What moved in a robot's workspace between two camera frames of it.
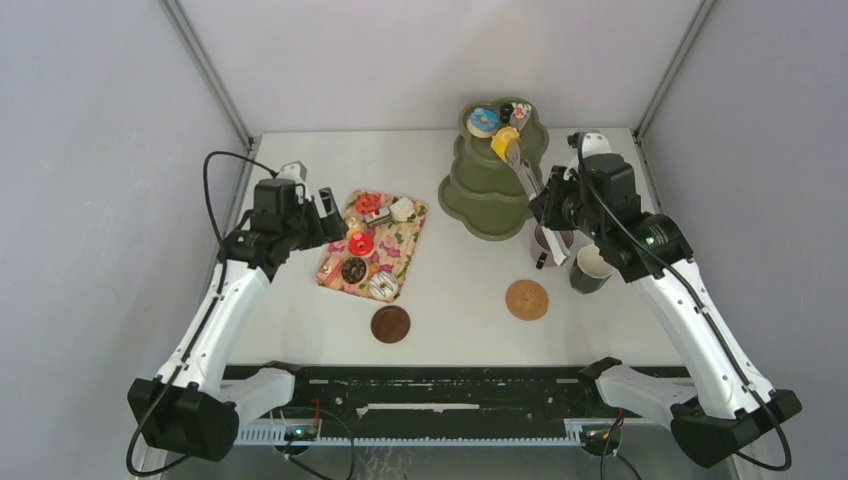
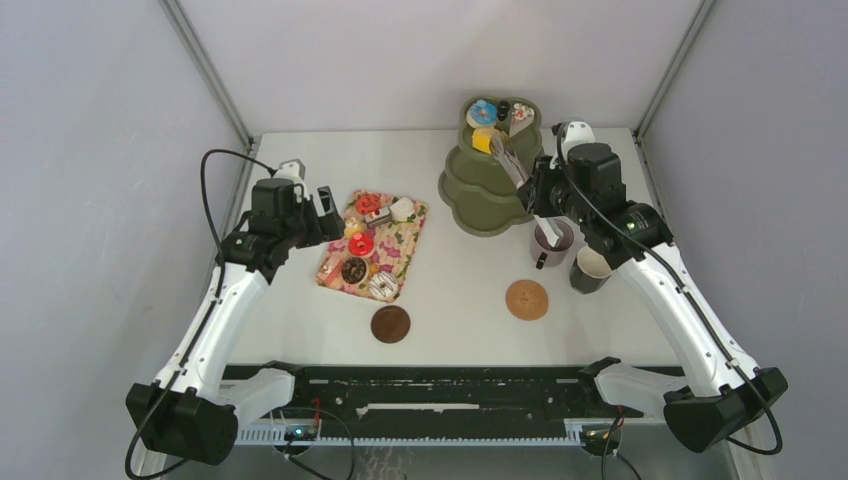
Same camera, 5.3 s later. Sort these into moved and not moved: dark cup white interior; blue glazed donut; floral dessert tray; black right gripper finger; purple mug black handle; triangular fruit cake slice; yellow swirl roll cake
Moved: yellow swirl roll cake; black right gripper finger; blue glazed donut
Not moved: purple mug black handle; triangular fruit cake slice; dark cup white interior; floral dessert tray
